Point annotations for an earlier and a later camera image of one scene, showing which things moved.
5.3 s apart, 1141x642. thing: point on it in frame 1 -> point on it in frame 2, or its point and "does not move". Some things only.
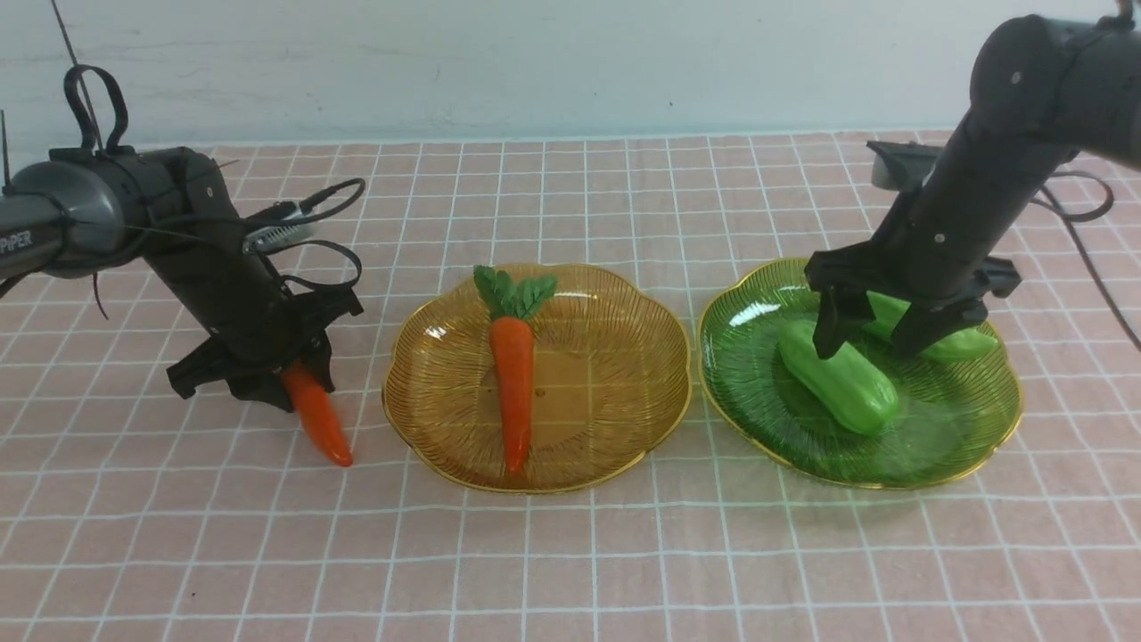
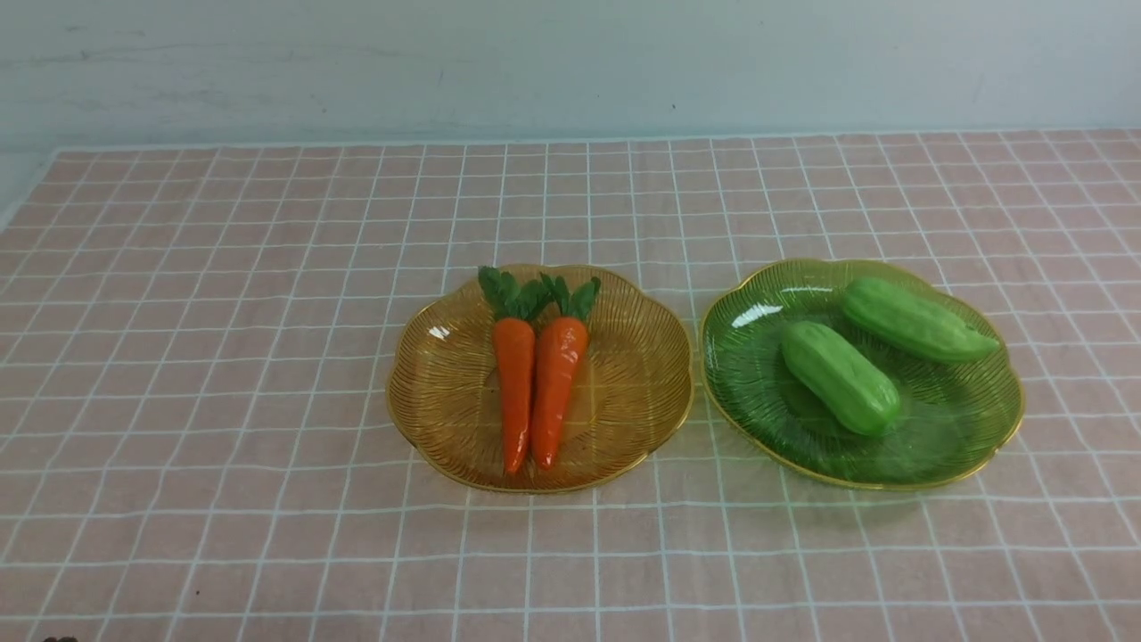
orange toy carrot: x=510 y=301 does not move
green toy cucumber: x=852 y=390 does not move
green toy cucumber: x=957 y=346 does not move
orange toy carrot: x=313 y=403 -> x=559 y=350
